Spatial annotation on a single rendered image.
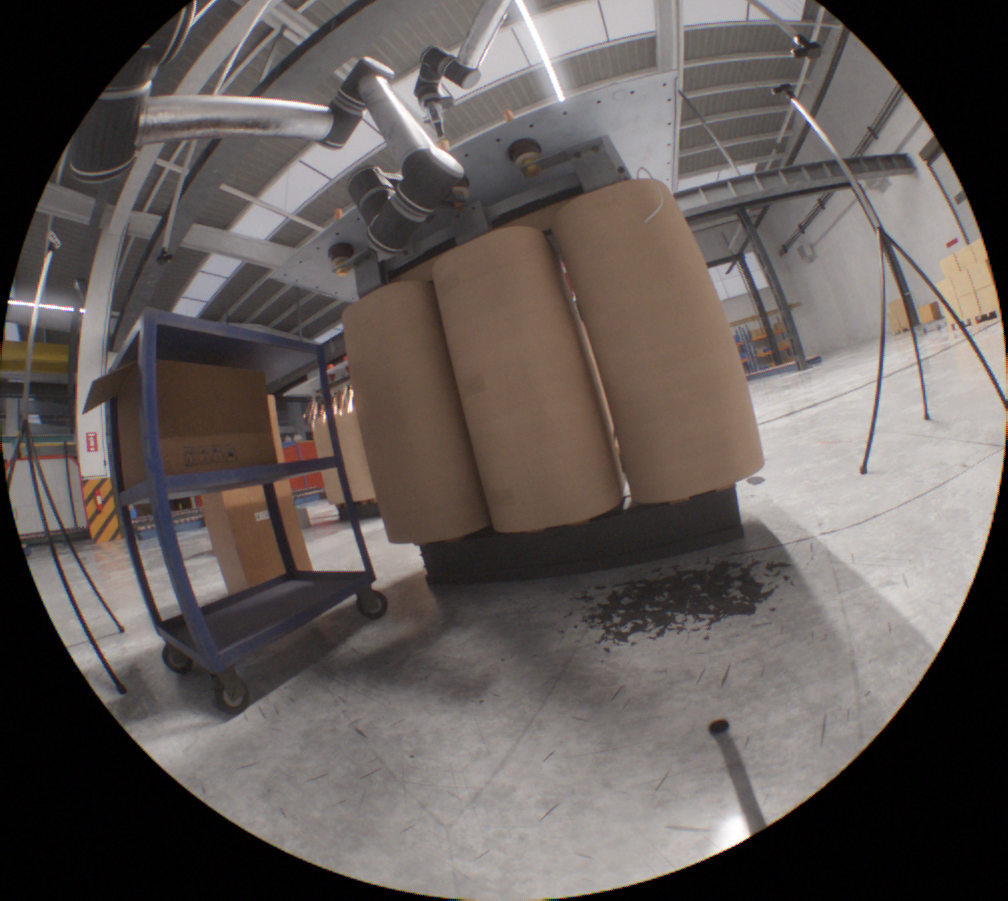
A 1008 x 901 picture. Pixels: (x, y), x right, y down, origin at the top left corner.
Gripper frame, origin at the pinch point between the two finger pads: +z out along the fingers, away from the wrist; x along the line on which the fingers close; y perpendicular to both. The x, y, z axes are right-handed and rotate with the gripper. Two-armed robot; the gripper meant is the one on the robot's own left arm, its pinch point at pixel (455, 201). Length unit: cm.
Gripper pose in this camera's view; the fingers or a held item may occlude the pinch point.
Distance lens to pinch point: 125.5
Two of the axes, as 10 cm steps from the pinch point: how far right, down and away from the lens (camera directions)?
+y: -3.8, -9.2, -0.5
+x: -7.2, 2.6, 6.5
